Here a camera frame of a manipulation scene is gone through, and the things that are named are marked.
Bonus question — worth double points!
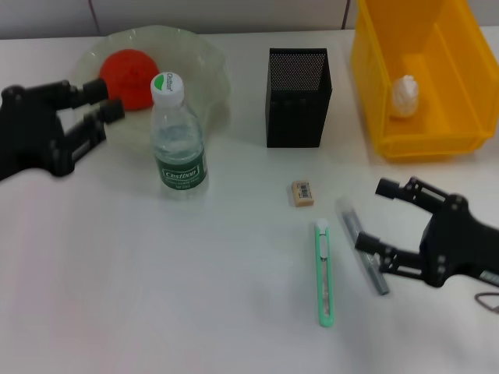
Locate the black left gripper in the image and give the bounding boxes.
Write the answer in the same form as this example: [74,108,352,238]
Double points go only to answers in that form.
[0,79,126,181]

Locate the beige eraser with barcode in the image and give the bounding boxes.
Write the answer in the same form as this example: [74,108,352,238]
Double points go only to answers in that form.
[290,179,317,208]

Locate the clear water bottle green label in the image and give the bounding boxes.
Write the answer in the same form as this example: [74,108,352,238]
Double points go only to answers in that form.
[150,71,210,200]

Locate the right wrist cable with connector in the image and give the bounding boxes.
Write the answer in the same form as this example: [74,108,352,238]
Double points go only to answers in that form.
[474,291,499,315]

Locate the black mesh pen holder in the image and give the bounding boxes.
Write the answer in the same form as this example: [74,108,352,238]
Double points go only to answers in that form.
[266,48,334,149]

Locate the yellow plastic bin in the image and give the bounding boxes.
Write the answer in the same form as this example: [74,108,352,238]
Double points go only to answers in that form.
[349,0,499,163]

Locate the orange fruit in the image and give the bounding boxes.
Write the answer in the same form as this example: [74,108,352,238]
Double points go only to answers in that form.
[98,48,161,113]

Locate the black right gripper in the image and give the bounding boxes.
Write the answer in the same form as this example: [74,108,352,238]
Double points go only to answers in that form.
[354,176,499,289]

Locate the grey marker pen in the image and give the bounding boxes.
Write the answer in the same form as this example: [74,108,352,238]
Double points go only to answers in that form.
[334,197,391,297]

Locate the white paper ball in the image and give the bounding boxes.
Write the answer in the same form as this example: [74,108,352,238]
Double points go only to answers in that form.
[391,73,421,118]

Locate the translucent green glass fruit plate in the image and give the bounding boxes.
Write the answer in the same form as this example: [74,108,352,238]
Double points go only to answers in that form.
[73,23,232,152]

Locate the green utility knife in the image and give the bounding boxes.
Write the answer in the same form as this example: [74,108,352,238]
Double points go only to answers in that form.
[313,217,336,328]

